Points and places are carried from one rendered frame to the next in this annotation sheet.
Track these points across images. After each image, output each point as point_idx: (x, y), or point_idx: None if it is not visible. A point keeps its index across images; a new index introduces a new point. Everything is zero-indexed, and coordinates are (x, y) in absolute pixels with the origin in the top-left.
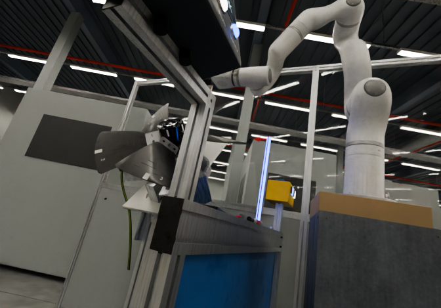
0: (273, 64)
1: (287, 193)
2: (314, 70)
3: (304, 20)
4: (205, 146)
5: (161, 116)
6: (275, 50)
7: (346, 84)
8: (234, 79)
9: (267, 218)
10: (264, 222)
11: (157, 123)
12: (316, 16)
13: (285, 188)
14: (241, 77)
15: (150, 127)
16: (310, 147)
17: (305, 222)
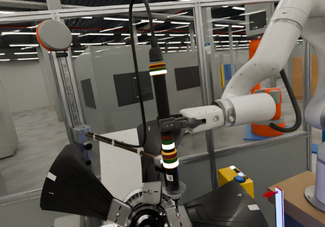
0: (257, 78)
1: (252, 191)
2: (196, 7)
3: (309, 10)
4: (131, 154)
5: (84, 185)
6: (277, 69)
7: (324, 95)
8: (227, 126)
9: (184, 167)
10: (183, 171)
11: (79, 196)
12: (321, 2)
13: (250, 188)
14: (239, 122)
15: (64, 201)
16: (206, 97)
17: (214, 159)
